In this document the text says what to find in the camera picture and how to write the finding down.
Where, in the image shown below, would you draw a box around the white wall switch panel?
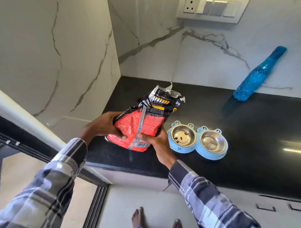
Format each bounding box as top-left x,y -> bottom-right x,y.
177,0 -> 250,24

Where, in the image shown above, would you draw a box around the blue double pet bowl holder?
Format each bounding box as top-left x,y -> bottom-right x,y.
167,121 -> 229,161

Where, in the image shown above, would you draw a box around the person's left foot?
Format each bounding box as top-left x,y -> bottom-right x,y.
131,207 -> 144,228

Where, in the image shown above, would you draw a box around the brown kibble pieces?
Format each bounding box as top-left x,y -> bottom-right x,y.
175,132 -> 189,142

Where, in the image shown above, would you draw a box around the steel bowl with kibble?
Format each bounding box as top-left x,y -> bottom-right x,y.
171,125 -> 196,147

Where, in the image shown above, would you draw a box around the person's left hand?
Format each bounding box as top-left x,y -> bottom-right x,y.
80,111 -> 127,145

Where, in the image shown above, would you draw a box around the blue plastic water bottle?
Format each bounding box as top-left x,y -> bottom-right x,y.
233,46 -> 288,101

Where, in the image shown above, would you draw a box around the black framed sliding door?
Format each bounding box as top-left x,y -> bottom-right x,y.
0,116 -> 112,228

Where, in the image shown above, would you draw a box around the red black pet food bag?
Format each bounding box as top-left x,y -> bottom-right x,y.
105,82 -> 186,153

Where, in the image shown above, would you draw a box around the person's right forearm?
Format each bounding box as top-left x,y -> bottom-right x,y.
168,160 -> 261,228

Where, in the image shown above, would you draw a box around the person's left forearm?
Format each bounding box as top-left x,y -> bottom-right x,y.
0,138 -> 88,228

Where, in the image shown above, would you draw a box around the empty steel bowl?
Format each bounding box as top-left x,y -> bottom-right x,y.
200,130 -> 227,154

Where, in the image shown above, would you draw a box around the person's right hand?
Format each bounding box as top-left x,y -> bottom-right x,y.
137,126 -> 178,170

